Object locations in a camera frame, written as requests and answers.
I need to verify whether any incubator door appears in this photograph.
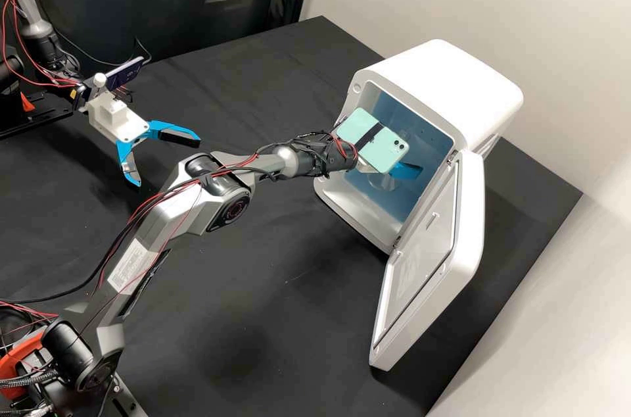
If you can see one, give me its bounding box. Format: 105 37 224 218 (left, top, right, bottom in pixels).
368 147 487 372

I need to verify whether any white incubator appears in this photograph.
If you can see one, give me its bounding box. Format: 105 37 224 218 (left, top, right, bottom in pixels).
313 38 525 257

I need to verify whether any wrist camera phone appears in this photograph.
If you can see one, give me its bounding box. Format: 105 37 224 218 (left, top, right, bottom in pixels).
78 55 152 106
335 107 411 175

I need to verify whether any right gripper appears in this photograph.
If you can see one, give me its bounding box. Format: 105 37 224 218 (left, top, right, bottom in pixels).
355 160 423 181

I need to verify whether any left wrist camera phone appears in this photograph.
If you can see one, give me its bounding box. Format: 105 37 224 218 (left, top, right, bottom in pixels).
78 55 152 106

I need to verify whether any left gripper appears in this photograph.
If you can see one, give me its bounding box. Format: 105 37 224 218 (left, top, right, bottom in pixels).
87 93 202 187

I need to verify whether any right wrist camera phone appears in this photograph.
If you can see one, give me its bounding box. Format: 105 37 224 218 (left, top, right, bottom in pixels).
335 107 411 175

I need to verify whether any clear flask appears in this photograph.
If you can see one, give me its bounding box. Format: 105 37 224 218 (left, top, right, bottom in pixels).
365 172 398 193

